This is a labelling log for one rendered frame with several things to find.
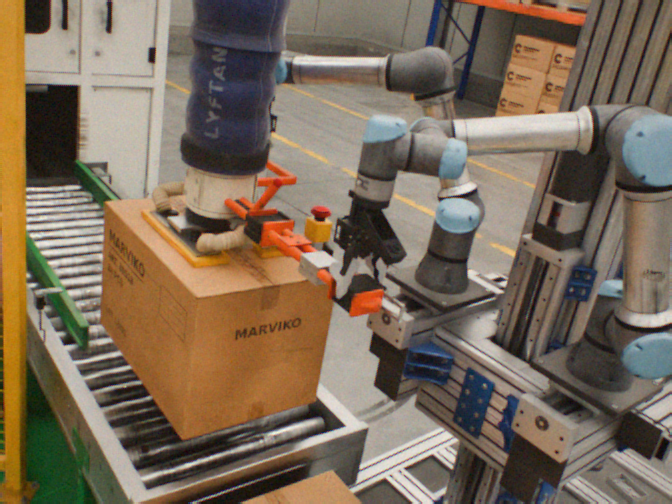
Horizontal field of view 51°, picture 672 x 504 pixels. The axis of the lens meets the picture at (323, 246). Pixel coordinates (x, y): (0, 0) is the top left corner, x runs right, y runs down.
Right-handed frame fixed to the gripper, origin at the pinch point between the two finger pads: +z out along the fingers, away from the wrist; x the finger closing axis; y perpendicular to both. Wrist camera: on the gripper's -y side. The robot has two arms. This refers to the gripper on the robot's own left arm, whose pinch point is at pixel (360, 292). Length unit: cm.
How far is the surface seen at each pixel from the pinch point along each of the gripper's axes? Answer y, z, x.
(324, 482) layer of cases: 15, 67, -15
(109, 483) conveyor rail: 40, 69, 34
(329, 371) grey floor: 121, 121, -104
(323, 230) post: 78, 24, -51
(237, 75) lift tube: 51, -32, 4
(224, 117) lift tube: 52, -22, 6
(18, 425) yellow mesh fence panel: 99, 91, 41
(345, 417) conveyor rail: 30, 62, -33
